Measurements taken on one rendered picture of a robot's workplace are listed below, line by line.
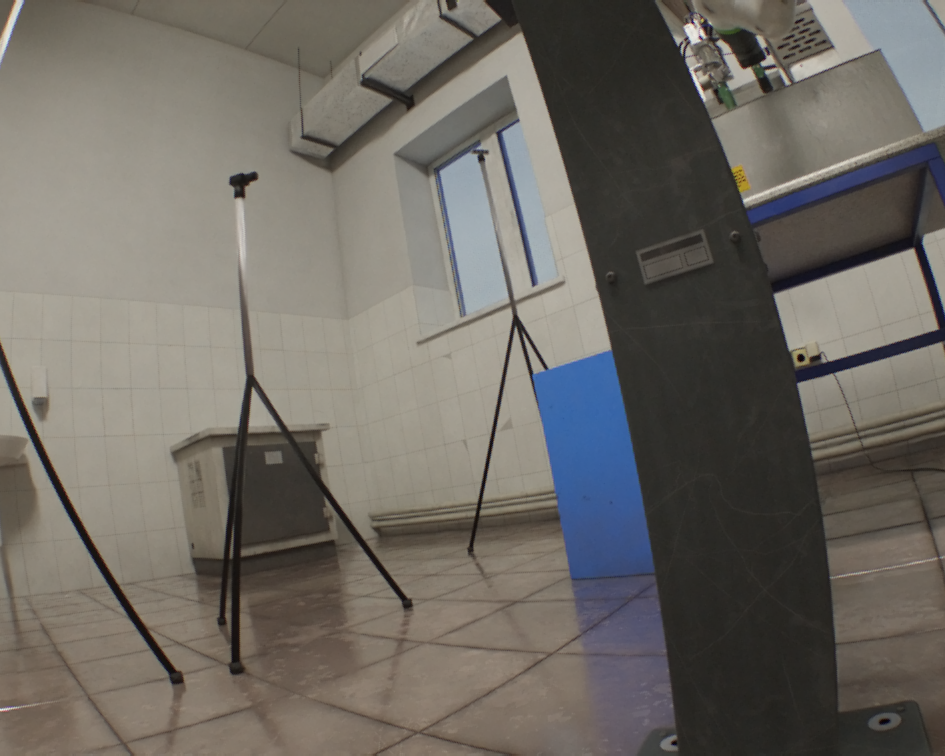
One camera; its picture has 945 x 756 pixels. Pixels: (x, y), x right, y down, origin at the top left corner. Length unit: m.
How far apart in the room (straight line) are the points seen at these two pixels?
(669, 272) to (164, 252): 4.03
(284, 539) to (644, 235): 3.11
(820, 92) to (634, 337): 1.06
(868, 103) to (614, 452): 1.06
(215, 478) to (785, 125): 2.97
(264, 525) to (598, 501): 2.18
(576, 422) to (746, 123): 0.88
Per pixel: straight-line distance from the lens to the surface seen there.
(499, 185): 4.40
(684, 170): 0.41
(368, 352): 4.59
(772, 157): 1.33
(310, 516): 3.44
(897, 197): 1.40
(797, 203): 1.13
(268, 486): 3.32
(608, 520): 1.54
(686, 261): 0.39
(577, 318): 3.33
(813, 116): 1.35
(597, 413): 1.52
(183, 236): 4.38
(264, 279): 4.53
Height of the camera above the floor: 0.34
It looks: 10 degrees up
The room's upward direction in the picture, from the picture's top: 10 degrees counter-clockwise
